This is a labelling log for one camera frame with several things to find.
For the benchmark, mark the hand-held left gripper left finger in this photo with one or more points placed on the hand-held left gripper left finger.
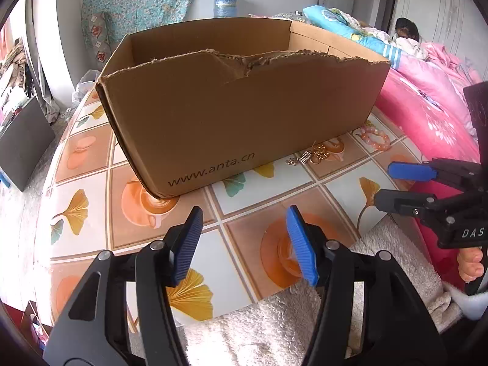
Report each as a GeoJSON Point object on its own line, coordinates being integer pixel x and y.
{"type": "Point", "coordinates": [186, 247]}

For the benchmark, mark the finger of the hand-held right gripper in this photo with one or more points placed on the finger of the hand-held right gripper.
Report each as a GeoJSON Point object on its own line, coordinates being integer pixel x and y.
{"type": "Point", "coordinates": [400, 201]}
{"type": "Point", "coordinates": [410, 170]}

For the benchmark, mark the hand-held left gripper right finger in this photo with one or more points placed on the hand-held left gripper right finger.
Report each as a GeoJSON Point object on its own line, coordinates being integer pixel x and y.
{"type": "Point", "coordinates": [302, 247]}

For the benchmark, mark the brown cardboard box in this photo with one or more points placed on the brown cardboard box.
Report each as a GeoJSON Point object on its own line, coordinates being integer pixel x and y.
{"type": "Point", "coordinates": [228, 122]}

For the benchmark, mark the person's right hand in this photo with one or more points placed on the person's right hand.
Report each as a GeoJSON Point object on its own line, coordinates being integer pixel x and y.
{"type": "Point", "coordinates": [471, 267]}

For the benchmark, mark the pink printed blanket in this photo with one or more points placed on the pink printed blanket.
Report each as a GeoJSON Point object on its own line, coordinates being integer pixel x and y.
{"type": "Point", "coordinates": [419, 103]}

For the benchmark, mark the white fluffy towel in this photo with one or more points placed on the white fluffy towel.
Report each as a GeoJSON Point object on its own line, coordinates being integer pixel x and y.
{"type": "Point", "coordinates": [267, 331]}

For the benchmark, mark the leaf and latte print tablecloth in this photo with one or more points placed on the leaf and latte print tablecloth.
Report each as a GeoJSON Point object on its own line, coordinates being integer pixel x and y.
{"type": "Point", "coordinates": [95, 167]}

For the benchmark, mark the white wardrobe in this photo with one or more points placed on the white wardrobe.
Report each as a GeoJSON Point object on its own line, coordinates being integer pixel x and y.
{"type": "Point", "coordinates": [438, 15]}

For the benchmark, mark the blue printed quilt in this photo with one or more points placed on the blue printed quilt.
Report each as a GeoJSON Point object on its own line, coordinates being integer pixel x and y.
{"type": "Point", "coordinates": [335, 23]}

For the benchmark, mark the brown paper bag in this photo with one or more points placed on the brown paper bag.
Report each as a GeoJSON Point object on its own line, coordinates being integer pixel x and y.
{"type": "Point", "coordinates": [34, 324]}

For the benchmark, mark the dark grey cabinet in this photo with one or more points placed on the dark grey cabinet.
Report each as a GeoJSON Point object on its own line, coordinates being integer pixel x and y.
{"type": "Point", "coordinates": [26, 148]}

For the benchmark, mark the white plastic bag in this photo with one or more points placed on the white plastic bag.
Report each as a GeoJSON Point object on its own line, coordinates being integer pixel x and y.
{"type": "Point", "coordinates": [85, 87]}

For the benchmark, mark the grey patterned blanket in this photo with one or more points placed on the grey patterned blanket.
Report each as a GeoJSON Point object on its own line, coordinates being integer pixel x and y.
{"type": "Point", "coordinates": [289, 16]}

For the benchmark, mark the grey cushion red print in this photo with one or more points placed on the grey cushion red print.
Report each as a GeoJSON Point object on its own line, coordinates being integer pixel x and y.
{"type": "Point", "coordinates": [100, 38]}

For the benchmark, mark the blue water jug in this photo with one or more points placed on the blue water jug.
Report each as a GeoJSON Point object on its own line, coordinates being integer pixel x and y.
{"type": "Point", "coordinates": [226, 5]}

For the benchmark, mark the teal floral curtain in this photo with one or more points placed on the teal floral curtain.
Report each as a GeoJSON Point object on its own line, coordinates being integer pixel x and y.
{"type": "Point", "coordinates": [145, 0]}

